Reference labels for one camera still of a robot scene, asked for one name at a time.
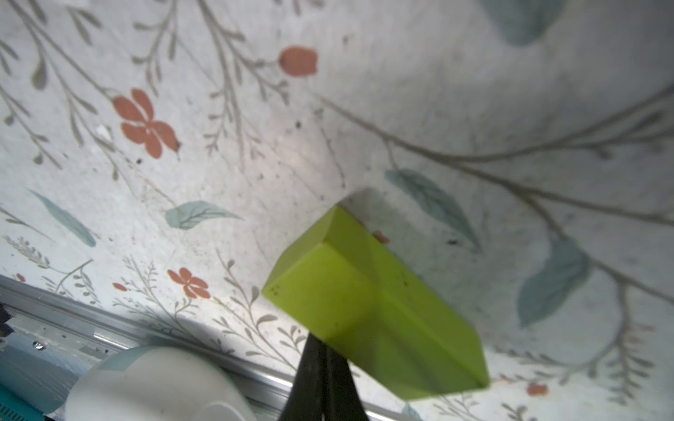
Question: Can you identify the lime green block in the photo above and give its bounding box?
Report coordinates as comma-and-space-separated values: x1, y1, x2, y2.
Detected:
263, 205, 490, 401

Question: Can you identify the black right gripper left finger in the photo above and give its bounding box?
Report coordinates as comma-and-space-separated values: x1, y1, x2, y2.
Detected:
278, 334, 326, 421

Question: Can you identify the white round device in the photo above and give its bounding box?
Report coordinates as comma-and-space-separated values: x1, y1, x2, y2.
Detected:
64, 347, 256, 420

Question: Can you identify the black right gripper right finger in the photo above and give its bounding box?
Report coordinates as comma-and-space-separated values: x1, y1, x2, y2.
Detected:
325, 347, 369, 421

